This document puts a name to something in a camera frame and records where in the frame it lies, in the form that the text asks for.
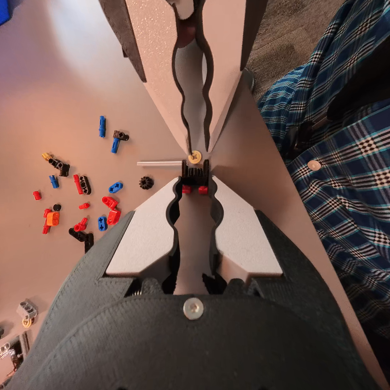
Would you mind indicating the short blue lego pin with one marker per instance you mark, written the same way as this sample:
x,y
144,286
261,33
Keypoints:
x,y
54,181

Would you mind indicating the small red lego pin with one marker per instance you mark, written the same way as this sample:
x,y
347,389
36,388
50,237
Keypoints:
x,y
84,206

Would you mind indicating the person's right hand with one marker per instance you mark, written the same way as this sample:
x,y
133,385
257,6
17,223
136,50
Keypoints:
x,y
186,33

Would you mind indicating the black lego frame red pins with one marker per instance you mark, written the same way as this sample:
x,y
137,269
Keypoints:
x,y
195,181

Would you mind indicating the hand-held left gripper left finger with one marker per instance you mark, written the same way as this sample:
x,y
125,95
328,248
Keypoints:
x,y
143,240

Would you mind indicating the tan lego gear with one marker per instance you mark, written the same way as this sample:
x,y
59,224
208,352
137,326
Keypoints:
x,y
194,157

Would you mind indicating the light grey lego connector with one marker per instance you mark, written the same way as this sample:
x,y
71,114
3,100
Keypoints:
x,y
27,309

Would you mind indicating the blue plaid shirt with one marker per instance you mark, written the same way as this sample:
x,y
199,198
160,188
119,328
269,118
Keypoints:
x,y
344,198

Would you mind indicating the long red lego pin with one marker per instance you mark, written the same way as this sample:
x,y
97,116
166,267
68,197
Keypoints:
x,y
76,183

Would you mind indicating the orange lego piece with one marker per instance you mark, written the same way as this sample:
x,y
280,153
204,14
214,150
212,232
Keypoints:
x,y
53,218

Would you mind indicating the brown grey lego subassembly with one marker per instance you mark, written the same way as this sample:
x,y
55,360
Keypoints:
x,y
10,356

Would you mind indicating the blue box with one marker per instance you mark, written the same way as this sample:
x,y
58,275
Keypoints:
x,y
3,10

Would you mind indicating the grey lego beam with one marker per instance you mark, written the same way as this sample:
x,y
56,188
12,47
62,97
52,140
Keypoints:
x,y
25,342

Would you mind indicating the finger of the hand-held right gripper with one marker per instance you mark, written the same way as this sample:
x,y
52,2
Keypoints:
x,y
155,54
227,45

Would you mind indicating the black lego gear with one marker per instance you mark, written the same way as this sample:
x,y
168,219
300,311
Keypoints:
x,y
146,182

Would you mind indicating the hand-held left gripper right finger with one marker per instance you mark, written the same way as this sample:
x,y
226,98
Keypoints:
x,y
243,240

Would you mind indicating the red lego pin piece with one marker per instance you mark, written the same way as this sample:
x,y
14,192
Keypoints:
x,y
45,229

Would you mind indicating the long black lego beam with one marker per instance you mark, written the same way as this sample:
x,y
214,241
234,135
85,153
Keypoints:
x,y
76,234

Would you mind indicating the blue lego liftarm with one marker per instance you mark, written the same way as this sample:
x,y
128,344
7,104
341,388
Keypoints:
x,y
102,223
115,186

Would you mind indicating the grey lego axle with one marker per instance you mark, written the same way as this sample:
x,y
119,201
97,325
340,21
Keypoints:
x,y
158,163

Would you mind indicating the black lego connector assembly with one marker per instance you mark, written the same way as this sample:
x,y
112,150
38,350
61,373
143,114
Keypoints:
x,y
62,167

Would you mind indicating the black connector with blue pin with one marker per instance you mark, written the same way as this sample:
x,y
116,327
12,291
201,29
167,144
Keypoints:
x,y
121,135

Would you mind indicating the red lego connector with pin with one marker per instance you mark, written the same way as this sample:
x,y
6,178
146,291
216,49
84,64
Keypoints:
x,y
80,225

